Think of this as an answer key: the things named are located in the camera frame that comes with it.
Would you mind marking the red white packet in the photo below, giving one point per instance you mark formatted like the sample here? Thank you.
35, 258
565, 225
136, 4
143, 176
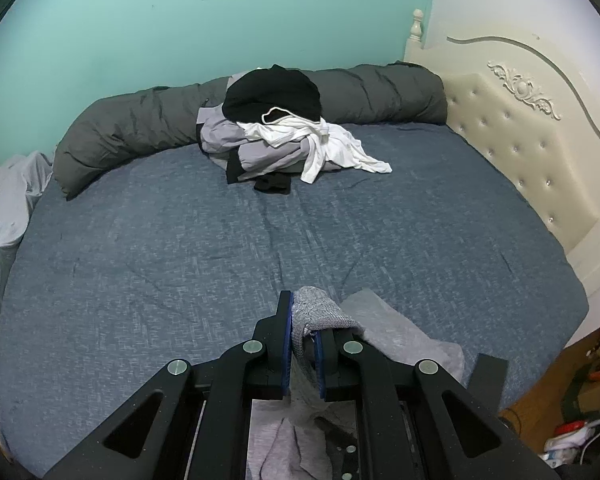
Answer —
572, 429

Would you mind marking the light grey quilt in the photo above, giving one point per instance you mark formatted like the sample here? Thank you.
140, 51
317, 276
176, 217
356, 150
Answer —
5, 220

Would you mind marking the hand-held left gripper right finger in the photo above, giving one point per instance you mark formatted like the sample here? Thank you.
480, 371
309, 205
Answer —
321, 365

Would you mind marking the small black cloth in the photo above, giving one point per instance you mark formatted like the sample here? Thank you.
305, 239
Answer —
272, 184

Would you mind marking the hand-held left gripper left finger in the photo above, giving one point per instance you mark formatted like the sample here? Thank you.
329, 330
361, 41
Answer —
288, 340

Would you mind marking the dark grey rolled duvet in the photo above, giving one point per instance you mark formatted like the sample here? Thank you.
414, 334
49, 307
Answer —
130, 125

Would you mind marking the cardboard box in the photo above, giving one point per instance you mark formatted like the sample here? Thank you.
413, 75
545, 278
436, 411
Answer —
597, 395

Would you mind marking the grey knit sweater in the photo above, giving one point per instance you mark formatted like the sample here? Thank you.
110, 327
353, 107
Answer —
315, 305

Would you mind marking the light grey jacket black trim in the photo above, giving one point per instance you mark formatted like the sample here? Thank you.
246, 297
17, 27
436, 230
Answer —
220, 135

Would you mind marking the black garment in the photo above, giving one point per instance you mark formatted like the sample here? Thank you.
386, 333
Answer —
275, 90

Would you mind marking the cream tufted headboard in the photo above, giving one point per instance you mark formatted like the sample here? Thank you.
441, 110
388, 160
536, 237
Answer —
520, 160

